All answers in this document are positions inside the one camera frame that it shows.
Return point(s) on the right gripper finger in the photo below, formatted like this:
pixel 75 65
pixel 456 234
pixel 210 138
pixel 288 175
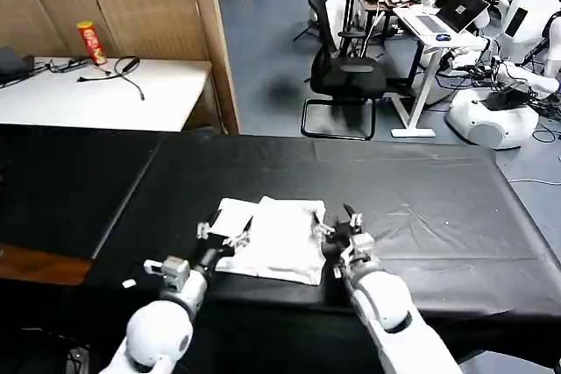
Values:
pixel 324 230
pixel 357 223

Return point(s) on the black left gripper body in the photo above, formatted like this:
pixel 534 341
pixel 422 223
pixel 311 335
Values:
pixel 212 253

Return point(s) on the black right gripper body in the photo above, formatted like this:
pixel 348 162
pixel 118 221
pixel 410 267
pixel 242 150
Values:
pixel 338 240

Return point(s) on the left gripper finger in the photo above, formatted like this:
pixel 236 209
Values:
pixel 239 240
pixel 204 230

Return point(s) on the white shirt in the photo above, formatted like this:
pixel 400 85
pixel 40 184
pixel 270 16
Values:
pixel 280 242

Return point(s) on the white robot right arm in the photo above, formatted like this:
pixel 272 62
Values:
pixel 390 304

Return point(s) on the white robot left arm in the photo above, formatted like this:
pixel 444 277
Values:
pixel 162 326

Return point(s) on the large black table cover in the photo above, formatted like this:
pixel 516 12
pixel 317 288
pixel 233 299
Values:
pixel 438 216

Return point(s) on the small white tag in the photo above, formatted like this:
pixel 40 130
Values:
pixel 129 283

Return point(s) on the black office chair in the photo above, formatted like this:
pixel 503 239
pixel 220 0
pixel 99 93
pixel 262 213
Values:
pixel 346 76

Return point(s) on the smaller black table cover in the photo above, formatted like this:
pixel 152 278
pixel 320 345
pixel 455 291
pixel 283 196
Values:
pixel 66 181

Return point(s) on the white robot with round base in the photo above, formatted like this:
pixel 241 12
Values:
pixel 491 122

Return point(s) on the brown wooden board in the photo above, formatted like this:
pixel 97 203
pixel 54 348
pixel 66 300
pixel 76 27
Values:
pixel 39 264

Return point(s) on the white side table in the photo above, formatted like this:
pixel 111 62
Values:
pixel 96 98

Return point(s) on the blue computer mouse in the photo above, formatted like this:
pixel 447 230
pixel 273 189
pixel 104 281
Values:
pixel 442 37

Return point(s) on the white standing desk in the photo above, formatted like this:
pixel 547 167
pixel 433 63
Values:
pixel 456 43

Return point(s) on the red chip can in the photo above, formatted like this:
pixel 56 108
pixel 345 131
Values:
pixel 92 41

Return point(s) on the clear drinking cup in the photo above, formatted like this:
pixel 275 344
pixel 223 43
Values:
pixel 431 1

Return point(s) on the open laptop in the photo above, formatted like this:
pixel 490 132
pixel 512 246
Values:
pixel 462 8

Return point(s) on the dark grey bag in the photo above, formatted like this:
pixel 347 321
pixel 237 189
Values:
pixel 11 63

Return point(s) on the wooden partition wall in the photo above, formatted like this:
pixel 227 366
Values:
pixel 144 2

